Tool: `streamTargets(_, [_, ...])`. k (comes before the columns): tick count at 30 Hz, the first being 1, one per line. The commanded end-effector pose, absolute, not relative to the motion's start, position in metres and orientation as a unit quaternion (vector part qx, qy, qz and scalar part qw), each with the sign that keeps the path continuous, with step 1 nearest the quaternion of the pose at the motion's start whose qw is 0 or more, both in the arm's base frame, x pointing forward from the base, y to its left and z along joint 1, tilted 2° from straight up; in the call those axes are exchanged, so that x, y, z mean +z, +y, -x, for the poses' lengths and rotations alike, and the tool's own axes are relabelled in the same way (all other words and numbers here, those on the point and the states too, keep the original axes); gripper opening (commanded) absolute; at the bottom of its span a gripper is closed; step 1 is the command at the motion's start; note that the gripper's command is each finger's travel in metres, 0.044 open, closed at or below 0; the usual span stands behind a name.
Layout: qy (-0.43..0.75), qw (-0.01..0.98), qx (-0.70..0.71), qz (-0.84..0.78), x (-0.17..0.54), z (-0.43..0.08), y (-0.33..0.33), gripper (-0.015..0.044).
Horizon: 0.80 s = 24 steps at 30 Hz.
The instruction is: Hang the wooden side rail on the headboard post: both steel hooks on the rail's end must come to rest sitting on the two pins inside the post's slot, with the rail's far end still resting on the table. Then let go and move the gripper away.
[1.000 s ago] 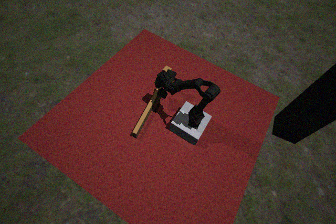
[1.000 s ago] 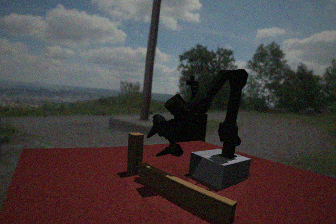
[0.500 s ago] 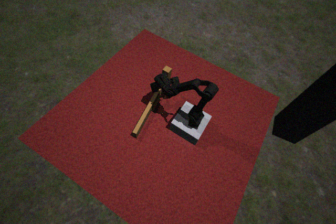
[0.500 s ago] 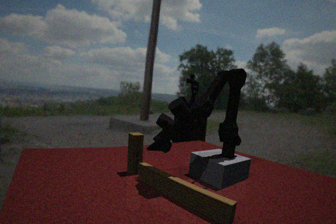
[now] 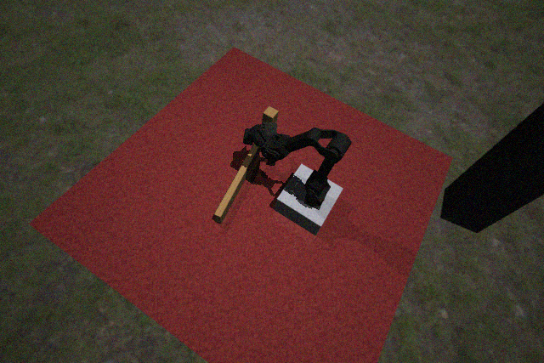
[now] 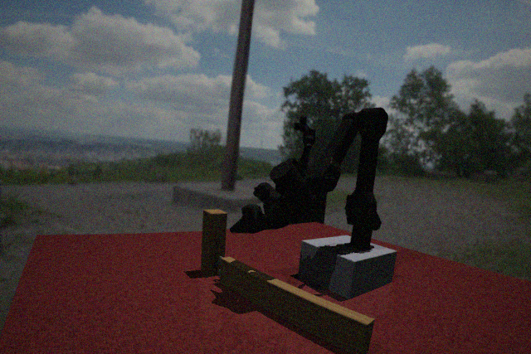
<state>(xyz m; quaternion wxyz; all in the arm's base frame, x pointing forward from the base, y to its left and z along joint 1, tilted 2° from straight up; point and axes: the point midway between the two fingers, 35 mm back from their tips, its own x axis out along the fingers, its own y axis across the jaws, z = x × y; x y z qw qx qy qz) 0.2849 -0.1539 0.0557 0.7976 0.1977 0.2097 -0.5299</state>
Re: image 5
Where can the wooden post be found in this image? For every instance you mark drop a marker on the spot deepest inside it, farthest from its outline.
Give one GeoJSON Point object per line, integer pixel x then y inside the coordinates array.
{"type": "Point", "coordinates": [270, 115]}

